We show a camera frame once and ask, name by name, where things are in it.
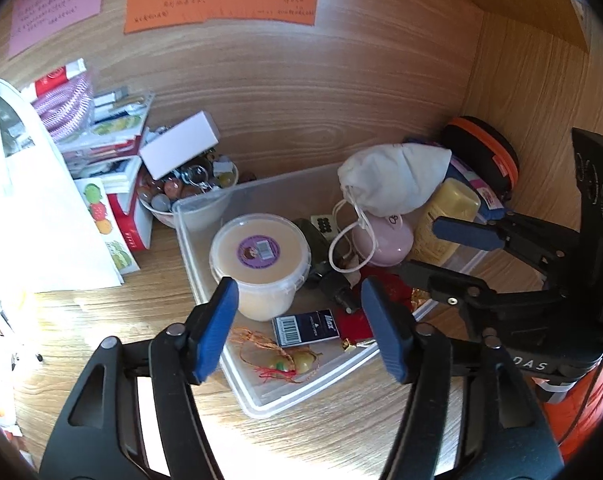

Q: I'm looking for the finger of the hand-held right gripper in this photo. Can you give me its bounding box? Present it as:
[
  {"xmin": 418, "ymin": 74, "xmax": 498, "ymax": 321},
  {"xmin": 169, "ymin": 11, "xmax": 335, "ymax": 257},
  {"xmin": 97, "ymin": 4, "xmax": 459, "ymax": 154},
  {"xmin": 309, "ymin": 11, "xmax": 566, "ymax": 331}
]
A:
[
  {"xmin": 431, "ymin": 212, "xmax": 579, "ymax": 286},
  {"xmin": 399, "ymin": 260, "xmax": 572, "ymax": 341}
]

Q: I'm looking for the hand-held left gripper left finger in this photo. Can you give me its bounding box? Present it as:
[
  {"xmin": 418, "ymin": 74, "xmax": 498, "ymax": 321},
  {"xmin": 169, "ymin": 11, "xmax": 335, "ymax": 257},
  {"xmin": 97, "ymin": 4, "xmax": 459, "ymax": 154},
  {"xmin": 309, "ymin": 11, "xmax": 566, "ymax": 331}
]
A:
[{"xmin": 38, "ymin": 276, "xmax": 240, "ymax": 480}]

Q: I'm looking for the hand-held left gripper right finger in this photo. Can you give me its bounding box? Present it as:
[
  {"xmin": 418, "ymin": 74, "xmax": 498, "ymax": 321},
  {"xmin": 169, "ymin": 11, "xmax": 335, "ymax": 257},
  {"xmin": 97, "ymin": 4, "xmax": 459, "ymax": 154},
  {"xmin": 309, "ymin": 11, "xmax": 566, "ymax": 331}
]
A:
[{"xmin": 360, "ymin": 276, "xmax": 566, "ymax": 480}]

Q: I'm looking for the pale yellow plastic bottle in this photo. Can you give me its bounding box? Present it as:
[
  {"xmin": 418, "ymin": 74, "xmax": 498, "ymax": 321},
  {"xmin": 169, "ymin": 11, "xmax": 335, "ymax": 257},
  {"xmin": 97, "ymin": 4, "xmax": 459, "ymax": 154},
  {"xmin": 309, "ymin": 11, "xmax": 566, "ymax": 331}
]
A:
[{"xmin": 411, "ymin": 178, "xmax": 482, "ymax": 267}]

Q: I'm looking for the red cloth pouch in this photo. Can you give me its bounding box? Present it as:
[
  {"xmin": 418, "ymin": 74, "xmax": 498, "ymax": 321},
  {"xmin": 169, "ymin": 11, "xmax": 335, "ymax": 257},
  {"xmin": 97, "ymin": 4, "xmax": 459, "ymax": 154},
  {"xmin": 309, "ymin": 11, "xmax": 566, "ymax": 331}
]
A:
[{"xmin": 339, "ymin": 265, "xmax": 432, "ymax": 351}]

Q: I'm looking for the white lidded plastic tub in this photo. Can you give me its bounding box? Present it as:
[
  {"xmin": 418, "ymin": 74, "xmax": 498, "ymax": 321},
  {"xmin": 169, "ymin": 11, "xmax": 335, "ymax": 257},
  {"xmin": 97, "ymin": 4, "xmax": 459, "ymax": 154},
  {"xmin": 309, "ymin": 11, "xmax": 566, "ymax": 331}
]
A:
[{"xmin": 208, "ymin": 213, "xmax": 312, "ymax": 322}]

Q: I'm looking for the pink round container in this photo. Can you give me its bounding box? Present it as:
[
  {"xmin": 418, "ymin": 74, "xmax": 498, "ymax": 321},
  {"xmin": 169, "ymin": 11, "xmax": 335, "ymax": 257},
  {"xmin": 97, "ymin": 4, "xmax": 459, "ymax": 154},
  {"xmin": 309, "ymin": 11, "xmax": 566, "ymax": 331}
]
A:
[{"xmin": 354, "ymin": 212, "xmax": 415, "ymax": 268}]

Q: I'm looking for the small black bottle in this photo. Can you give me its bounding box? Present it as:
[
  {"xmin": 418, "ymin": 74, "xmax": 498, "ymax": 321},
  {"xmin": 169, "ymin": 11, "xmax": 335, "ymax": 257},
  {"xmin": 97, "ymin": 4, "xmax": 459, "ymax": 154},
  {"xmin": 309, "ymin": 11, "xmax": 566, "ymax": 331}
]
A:
[{"xmin": 311, "ymin": 260, "xmax": 359, "ymax": 311}]

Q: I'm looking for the clear plastic storage box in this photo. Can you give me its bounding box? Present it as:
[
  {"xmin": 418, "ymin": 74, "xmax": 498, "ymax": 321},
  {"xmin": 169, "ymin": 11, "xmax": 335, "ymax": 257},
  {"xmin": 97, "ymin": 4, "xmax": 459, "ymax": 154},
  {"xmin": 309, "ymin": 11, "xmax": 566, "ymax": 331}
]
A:
[{"xmin": 171, "ymin": 160, "xmax": 487, "ymax": 421}]

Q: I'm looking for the dark blue card box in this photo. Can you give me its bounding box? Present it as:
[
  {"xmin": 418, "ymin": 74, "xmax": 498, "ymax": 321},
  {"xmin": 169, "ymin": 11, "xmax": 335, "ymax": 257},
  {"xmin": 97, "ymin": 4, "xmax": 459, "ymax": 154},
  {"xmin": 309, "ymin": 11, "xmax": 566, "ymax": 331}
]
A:
[{"xmin": 271, "ymin": 308, "xmax": 342, "ymax": 348}]

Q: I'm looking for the white drawstring cloth bag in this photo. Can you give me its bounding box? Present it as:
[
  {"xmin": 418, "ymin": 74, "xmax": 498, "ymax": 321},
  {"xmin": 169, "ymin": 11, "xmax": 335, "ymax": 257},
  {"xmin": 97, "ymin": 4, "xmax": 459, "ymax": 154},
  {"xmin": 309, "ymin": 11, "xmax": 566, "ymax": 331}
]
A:
[{"xmin": 329, "ymin": 142, "xmax": 453, "ymax": 273}]

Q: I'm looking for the bead charm with orange cord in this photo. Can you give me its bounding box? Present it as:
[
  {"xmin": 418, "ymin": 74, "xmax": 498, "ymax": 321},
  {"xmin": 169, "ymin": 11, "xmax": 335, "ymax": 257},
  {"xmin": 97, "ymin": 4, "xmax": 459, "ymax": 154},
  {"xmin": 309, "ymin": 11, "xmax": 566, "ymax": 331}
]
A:
[{"xmin": 230, "ymin": 327, "xmax": 325, "ymax": 386}]

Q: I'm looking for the black case with white patch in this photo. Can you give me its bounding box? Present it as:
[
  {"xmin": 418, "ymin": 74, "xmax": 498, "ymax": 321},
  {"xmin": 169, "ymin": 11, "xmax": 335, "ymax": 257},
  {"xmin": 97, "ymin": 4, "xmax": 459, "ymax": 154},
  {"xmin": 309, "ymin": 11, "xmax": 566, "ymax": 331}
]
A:
[{"xmin": 294, "ymin": 215, "xmax": 339, "ymax": 273}]

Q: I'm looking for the person's right forearm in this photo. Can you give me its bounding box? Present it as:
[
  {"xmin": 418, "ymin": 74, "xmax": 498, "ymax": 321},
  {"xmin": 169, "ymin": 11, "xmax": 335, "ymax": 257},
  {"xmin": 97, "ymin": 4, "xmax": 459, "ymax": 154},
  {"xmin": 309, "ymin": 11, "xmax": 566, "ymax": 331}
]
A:
[{"xmin": 541, "ymin": 355, "xmax": 603, "ymax": 461}]

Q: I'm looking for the wooden desktop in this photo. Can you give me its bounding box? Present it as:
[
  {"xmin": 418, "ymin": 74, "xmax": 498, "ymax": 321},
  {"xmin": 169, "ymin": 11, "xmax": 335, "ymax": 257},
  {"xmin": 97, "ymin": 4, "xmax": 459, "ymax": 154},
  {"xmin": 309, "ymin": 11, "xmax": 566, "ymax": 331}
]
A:
[{"xmin": 0, "ymin": 160, "xmax": 603, "ymax": 480}]

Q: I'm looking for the blue pencil pouch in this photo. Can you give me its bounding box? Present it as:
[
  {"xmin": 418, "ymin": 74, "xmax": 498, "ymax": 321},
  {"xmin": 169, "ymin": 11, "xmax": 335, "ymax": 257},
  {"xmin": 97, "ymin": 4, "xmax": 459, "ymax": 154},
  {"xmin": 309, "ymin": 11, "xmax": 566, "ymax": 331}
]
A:
[{"xmin": 406, "ymin": 135, "xmax": 512, "ymax": 223}]

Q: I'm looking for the black orange round case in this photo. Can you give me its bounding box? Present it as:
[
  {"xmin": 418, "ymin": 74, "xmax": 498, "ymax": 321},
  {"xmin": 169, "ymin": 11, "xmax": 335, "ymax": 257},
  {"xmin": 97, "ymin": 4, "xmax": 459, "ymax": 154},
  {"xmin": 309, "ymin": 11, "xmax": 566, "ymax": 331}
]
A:
[{"xmin": 440, "ymin": 116, "xmax": 521, "ymax": 201}]

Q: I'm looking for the white bowl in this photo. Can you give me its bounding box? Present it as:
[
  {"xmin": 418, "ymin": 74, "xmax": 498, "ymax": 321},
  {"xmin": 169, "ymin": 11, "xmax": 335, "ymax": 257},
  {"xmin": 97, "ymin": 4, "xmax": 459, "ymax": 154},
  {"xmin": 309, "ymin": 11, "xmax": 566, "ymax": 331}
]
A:
[{"xmin": 137, "ymin": 152, "xmax": 239, "ymax": 228}]

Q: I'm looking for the red white carton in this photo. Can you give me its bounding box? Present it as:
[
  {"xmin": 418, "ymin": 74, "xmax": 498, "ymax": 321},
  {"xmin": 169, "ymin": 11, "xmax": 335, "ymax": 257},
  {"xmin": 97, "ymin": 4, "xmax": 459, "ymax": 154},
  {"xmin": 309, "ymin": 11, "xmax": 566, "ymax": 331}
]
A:
[{"xmin": 104, "ymin": 157, "xmax": 154, "ymax": 253}]

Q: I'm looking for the pile of polished stones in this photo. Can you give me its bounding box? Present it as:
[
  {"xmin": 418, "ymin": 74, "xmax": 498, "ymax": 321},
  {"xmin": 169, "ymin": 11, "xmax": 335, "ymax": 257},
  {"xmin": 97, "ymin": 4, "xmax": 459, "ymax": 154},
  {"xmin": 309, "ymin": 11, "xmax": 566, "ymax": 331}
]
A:
[{"xmin": 138, "ymin": 152, "xmax": 237, "ymax": 211}]

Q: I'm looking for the fruit sticker sheet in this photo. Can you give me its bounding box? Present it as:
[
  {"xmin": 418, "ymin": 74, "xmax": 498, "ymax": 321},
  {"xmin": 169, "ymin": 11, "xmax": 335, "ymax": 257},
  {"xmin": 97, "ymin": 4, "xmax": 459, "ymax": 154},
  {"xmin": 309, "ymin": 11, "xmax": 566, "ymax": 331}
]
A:
[{"xmin": 76, "ymin": 177, "xmax": 141, "ymax": 276}]

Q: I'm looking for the small white cardboard box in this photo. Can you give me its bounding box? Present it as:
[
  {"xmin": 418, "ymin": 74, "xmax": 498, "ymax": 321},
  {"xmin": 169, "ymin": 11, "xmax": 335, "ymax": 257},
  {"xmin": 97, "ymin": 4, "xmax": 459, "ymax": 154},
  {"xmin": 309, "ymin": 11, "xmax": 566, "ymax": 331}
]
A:
[{"xmin": 138, "ymin": 111, "xmax": 219, "ymax": 179}]

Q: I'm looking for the white paper bag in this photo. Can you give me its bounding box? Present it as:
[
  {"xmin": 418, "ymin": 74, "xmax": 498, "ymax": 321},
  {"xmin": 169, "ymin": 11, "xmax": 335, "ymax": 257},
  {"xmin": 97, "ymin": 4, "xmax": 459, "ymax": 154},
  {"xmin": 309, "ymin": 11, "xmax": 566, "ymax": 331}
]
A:
[{"xmin": 0, "ymin": 78, "xmax": 124, "ymax": 293}]

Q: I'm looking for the stack of sticker packs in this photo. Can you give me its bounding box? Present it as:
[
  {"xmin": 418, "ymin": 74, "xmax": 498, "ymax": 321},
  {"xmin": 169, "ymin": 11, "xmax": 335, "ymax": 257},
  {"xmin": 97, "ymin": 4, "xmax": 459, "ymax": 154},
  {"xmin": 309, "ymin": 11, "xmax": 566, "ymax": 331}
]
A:
[{"xmin": 56, "ymin": 87, "xmax": 154, "ymax": 161}]

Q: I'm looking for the red white packet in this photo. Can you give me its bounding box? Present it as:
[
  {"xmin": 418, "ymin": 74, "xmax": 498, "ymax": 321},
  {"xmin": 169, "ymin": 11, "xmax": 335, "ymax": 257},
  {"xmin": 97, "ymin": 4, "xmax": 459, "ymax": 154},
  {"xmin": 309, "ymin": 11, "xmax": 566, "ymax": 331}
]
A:
[{"xmin": 21, "ymin": 58, "xmax": 89, "ymax": 106}]

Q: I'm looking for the orange paper note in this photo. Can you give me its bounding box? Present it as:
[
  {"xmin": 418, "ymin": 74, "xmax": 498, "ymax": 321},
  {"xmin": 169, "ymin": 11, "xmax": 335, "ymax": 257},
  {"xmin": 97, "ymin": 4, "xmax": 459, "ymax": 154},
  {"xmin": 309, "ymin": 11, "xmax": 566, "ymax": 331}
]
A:
[{"xmin": 124, "ymin": 0, "xmax": 321, "ymax": 35}]

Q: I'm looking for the pink paper note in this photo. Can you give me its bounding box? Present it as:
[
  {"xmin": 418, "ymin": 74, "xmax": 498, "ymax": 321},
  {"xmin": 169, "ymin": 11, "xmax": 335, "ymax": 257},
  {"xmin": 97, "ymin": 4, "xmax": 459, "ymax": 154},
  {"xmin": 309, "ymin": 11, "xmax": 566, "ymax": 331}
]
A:
[{"xmin": 7, "ymin": 0, "xmax": 107, "ymax": 58}]

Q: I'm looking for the pink white braided cable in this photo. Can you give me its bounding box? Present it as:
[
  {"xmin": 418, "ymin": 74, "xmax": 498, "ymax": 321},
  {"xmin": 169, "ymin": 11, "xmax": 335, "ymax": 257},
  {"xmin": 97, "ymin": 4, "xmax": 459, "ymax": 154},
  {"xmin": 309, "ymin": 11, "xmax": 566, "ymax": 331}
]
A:
[{"xmin": 31, "ymin": 71, "xmax": 94, "ymax": 133}]

